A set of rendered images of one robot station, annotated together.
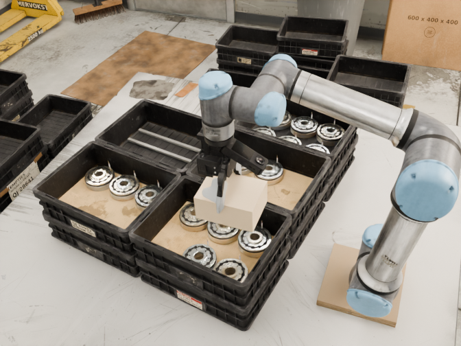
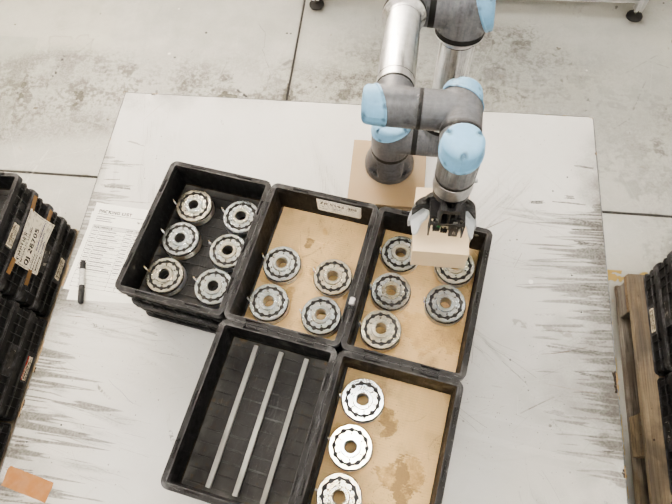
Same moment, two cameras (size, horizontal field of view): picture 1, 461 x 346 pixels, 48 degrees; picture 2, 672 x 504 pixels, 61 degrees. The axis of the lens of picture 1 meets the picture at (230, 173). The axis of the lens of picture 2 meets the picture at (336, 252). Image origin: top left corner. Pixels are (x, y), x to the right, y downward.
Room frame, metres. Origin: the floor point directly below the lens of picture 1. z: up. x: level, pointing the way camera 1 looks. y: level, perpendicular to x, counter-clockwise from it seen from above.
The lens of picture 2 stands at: (1.31, 0.51, 2.25)
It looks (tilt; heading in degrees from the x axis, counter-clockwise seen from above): 65 degrees down; 260
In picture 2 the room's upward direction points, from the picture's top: 8 degrees counter-clockwise
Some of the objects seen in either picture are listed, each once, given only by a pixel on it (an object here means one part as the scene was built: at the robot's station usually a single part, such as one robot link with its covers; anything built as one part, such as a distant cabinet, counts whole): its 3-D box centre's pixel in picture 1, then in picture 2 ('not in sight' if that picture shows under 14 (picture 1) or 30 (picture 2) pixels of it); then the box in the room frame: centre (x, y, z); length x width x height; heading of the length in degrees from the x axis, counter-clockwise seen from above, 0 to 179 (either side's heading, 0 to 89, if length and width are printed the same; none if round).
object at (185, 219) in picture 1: (195, 213); (380, 329); (1.15, 0.12, 0.86); 0.10 x 0.10 x 0.01
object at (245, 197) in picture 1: (231, 199); (439, 227); (0.98, 0.00, 1.09); 0.16 x 0.12 x 0.07; 67
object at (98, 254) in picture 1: (116, 217); not in sight; (1.25, 0.40, 0.76); 0.40 x 0.30 x 0.12; 57
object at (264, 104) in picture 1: (261, 102); (452, 111); (0.96, -0.08, 1.40); 0.11 x 0.11 x 0.08; 65
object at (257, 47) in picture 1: (252, 61); not in sight; (3.05, -0.19, 0.31); 0.40 x 0.30 x 0.34; 67
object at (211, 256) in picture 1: (199, 257); (445, 303); (0.97, 0.11, 0.86); 0.10 x 0.10 x 0.01
